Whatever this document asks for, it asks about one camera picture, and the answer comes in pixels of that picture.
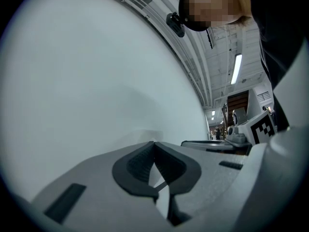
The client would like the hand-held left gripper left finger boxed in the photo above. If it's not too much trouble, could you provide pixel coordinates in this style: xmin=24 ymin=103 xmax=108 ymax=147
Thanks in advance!
xmin=30 ymin=141 xmax=173 ymax=232

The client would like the white cabinet with vent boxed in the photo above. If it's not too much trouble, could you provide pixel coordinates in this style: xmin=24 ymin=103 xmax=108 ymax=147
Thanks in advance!
xmin=248 ymin=85 xmax=275 ymax=117

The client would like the long ceiling light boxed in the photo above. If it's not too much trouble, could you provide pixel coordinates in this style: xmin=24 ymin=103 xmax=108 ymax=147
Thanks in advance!
xmin=230 ymin=53 xmax=243 ymax=85

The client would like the black head-worn camera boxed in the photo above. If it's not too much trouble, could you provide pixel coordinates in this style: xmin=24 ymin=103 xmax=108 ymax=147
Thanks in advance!
xmin=166 ymin=12 xmax=186 ymax=38

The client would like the person's head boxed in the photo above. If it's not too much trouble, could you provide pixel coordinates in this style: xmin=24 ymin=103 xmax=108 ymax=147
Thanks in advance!
xmin=187 ymin=0 xmax=253 ymax=29

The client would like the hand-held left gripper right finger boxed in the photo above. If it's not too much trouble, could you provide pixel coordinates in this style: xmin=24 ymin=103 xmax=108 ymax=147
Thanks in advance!
xmin=154 ymin=141 xmax=249 ymax=226

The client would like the black head strap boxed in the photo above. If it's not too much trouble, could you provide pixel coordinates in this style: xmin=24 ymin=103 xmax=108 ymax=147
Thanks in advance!
xmin=178 ymin=0 xmax=212 ymax=32

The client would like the dark ceiling vent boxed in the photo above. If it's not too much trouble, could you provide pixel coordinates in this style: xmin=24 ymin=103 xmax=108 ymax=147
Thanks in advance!
xmin=206 ymin=28 xmax=216 ymax=50

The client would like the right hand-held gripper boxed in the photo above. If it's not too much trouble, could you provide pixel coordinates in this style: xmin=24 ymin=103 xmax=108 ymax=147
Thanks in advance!
xmin=181 ymin=109 xmax=278 ymax=152

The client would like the brown door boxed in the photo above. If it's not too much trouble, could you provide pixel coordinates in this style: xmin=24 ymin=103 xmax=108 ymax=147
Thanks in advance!
xmin=226 ymin=90 xmax=250 ymax=120

